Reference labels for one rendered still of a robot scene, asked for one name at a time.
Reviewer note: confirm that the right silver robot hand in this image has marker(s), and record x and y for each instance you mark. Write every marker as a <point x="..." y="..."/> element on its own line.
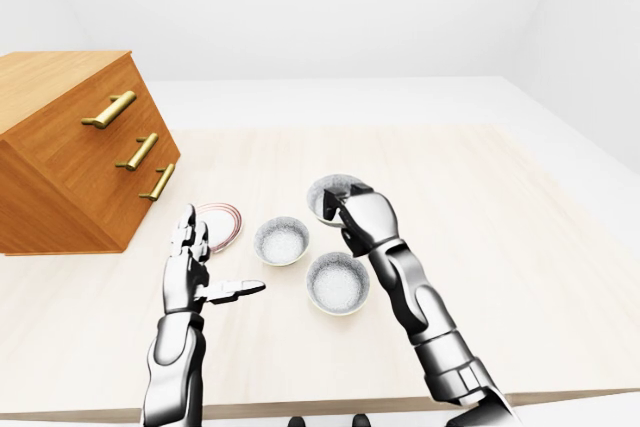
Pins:
<point x="367" y="219"/>

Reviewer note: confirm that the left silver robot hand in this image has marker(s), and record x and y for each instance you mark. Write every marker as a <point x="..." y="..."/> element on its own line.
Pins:
<point x="185" y="267"/>

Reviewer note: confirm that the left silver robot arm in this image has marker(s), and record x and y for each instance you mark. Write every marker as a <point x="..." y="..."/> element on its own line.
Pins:
<point x="172" y="372"/>

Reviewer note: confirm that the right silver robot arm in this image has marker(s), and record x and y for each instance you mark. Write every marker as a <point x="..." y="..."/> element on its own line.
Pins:
<point x="435" y="332"/>

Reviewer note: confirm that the black patterned bowl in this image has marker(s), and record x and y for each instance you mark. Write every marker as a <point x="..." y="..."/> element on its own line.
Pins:
<point x="320" y="194"/>
<point x="281" y="242"/>
<point x="336" y="284"/>

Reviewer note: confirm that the white plate with red rings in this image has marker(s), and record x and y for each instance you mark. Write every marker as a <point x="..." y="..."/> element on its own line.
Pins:
<point x="222" y="227"/>

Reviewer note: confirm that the small wooden drawer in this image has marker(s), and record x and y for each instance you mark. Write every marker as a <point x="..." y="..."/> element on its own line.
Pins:
<point x="127" y="217"/>

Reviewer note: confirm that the medium wooden drawer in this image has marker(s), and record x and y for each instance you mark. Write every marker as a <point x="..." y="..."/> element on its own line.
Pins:
<point x="95" y="182"/>

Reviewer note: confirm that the wooden cabinet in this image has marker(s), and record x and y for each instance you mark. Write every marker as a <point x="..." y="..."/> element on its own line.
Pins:
<point x="35" y="187"/>

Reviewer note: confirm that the small dark shape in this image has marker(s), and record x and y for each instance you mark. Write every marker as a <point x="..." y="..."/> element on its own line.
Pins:
<point x="361" y="421"/>
<point x="296" y="421"/>

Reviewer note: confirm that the large wooden drawer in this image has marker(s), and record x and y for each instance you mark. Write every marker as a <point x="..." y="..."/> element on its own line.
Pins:
<point x="70" y="112"/>

